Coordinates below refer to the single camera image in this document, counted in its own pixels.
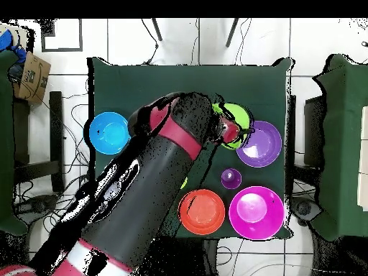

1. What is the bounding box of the green bowl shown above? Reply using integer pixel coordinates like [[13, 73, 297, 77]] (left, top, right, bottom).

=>
[[211, 102, 254, 151]]

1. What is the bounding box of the blue cloth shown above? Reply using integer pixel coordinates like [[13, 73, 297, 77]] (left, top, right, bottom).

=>
[[0, 29, 27, 64]]

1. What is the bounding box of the large blue bowl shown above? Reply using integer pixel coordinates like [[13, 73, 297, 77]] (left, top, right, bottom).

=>
[[88, 111, 132, 155]]

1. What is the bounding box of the black square frame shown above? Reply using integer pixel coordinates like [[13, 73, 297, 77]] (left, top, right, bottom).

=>
[[40, 19, 83, 53]]

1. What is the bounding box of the black cable with plug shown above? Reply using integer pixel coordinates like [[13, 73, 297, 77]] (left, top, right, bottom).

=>
[[140, 18, 160, 65]]

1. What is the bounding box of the cardboard box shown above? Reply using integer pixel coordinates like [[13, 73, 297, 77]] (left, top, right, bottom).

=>
[[12, 51, 52, 105]]

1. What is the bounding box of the purple cup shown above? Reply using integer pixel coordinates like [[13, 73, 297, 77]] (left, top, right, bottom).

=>
[[220, 168, 243, 190]]

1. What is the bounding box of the green cloth covered table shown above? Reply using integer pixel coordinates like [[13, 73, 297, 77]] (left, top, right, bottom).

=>
[[0, 49, 29, 236], [311, 53, 368, 242]]

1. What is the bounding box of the black tripod leg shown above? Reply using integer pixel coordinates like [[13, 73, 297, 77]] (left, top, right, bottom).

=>
[[151, 18, 162, 41], [224, 18, 239, 48]]

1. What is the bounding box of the tangle of floor cables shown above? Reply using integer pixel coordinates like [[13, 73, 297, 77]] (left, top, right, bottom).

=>
[[12, 83, 91, 231]]

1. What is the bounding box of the dark grey stand base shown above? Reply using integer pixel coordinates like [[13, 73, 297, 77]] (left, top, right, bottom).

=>
[[290, 196, 323, 225], [14, 194, 62, 224]]

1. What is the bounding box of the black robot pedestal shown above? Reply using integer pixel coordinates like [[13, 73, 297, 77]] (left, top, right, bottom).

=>
[[201, 237, 220, 276]]

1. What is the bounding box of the black bench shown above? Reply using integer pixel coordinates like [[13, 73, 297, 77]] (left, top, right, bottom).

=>
[[12, 91, 65, 193]]

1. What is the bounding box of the dark green tablecloth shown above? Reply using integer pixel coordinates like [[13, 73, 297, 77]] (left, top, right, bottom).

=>
[[87, 57, 295, 241]]

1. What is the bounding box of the orange bowl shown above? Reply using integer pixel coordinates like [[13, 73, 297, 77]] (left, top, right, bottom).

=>
[[177, 188, 226, 236]]

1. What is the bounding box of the purple bowl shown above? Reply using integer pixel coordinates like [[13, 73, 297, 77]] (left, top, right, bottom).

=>
[[236, 120, 283, 168]]

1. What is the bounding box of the black stand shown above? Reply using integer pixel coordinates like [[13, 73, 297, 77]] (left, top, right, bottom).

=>
[[303, 96, 326, 167]]

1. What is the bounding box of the large pink bowl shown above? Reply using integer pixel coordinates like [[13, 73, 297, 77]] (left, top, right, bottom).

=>
[[229, 185, 285, 241]]

